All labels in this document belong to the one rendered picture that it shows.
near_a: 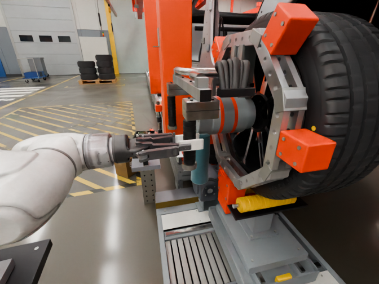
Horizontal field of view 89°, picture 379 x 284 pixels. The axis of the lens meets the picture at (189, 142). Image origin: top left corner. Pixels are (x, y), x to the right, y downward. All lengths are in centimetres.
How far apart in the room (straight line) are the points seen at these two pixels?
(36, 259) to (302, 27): 119
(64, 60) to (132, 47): 396
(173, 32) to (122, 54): 1256
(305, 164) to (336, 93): 17
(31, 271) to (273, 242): 103
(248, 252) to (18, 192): 91
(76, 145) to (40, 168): 13
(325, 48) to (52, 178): 62
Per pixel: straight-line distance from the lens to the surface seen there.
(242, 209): 80
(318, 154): 49
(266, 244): 111
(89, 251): 142
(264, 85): 76
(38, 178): 39
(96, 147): 50
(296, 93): 53
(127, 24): 1373
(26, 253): 115
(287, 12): 54
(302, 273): 115
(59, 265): 144
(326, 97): 54
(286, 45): 57
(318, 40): 59
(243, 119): 70
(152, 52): 301
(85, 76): 914
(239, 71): 52
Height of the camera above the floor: 105
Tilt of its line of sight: 24 degrees down
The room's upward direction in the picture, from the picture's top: straight up
